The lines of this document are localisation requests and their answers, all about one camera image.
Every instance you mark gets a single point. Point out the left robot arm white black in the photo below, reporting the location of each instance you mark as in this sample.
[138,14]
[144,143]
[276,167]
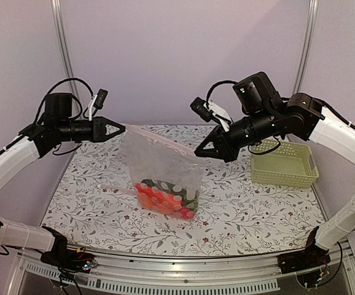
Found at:
[56,125]

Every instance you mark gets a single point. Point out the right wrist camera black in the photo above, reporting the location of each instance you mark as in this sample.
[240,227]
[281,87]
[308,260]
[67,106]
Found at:
[209,111]

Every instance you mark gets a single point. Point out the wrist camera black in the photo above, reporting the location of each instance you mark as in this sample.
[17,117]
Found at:
[96,103]
[209,111]

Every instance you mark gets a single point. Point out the red strawberry toy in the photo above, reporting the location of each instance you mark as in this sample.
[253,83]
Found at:
[185,214]

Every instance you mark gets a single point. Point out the orange tangerine front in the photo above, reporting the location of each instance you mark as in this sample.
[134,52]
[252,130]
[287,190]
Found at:
[148,203]

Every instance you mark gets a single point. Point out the left aluminium frame post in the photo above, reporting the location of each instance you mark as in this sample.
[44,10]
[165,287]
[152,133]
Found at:
[61,37]

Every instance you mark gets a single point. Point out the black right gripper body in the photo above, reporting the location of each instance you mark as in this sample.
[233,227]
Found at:
[231,150]

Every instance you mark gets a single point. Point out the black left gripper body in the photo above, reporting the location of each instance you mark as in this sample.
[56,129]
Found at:
[96,128]

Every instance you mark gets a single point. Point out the red carrot toy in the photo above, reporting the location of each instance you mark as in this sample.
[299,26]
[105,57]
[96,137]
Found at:
[167,203]

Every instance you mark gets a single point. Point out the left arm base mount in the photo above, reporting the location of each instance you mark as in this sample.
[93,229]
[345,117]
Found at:
[61,256]

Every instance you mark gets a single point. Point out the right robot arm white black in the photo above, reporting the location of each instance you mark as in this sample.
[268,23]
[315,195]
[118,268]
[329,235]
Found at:
[268,114]

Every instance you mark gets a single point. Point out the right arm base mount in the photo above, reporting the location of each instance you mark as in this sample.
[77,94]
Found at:
[309,257]

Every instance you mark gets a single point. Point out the floral pattern table mat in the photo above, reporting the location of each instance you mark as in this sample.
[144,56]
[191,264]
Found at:
[235,215]

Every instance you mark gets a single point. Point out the clear zip top bag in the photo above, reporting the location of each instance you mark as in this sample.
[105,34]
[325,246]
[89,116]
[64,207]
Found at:
[151,156]

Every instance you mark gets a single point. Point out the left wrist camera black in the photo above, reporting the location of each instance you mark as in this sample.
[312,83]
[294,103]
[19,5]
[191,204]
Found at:
[96,103]

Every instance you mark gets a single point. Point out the green cucumber toy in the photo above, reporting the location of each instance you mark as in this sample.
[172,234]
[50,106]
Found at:
[189,196]

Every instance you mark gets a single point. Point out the aluminium frame post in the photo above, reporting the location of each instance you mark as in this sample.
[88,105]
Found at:
[61,37]
[306,47]

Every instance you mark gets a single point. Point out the front aluminium rail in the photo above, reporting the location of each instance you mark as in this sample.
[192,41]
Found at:
[128,273]

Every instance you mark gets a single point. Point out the clear zip bag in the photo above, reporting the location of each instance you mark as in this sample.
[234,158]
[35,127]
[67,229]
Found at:
[116,189]
[151,156]

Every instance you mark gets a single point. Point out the beige perforated plastic basket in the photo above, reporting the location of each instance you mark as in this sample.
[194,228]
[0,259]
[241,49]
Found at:
[283,163]

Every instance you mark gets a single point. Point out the right aluminium frame post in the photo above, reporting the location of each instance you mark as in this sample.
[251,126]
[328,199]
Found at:
[306,47]

